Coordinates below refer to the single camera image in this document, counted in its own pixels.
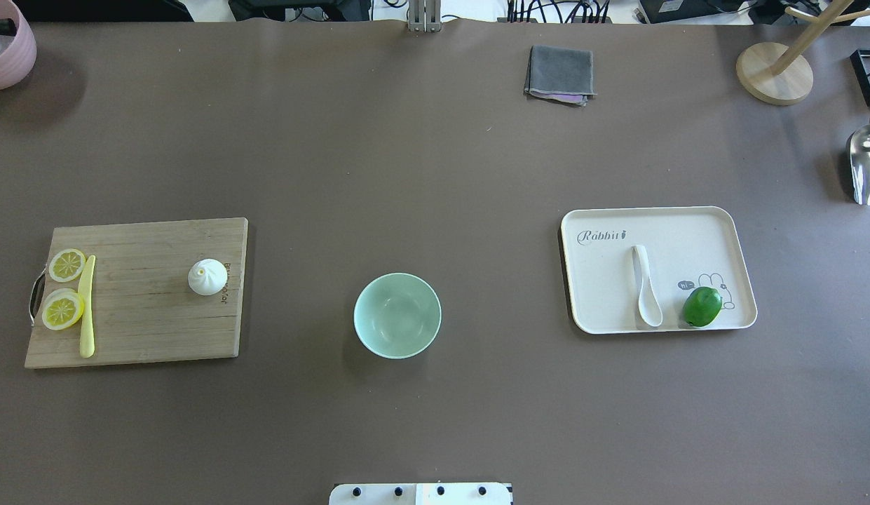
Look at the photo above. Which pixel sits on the yellow plastic knife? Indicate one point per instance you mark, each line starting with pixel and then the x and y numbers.
pixel 85 288

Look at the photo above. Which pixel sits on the metal scoop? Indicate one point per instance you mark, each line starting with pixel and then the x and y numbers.
pixel 859 162

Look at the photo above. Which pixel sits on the wooden cutting board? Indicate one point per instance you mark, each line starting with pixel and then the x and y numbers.
pixel 143 308

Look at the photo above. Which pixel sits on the lower lemon slice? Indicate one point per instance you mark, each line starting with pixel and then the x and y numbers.
pixel 66 265

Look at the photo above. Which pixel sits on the cream rabbit tray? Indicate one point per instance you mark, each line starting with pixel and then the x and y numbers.
pixel 686 247

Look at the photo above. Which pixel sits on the upper lemon slice stack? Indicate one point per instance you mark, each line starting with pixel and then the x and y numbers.
pixel 62 308

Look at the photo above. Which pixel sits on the wooden cup tree stand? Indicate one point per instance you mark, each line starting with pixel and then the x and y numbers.
pixel 781 75

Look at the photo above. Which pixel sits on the folded grey cloth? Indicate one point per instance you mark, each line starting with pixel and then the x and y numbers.
pixel 562 74

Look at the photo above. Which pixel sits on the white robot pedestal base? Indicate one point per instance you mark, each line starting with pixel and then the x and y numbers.
pixel 423 493

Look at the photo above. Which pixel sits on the mirror tray with glass rack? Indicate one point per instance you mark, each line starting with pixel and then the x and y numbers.
pixel 860 61

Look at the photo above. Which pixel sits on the pink bowl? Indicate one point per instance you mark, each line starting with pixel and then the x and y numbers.
pixel 17 53

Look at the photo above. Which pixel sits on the green lime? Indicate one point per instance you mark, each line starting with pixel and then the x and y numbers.
pixel 702 306

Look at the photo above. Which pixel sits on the white ceramic spoon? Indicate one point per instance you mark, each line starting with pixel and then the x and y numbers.
pixel 650 311

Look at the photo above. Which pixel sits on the white steamed bun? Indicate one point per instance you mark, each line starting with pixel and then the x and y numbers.
pixel 207 277

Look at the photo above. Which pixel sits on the aluminium frame post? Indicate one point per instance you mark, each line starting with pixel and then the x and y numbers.
pixel 424 16

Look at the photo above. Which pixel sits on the light green bowl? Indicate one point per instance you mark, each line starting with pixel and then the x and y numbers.
pixel 397 315

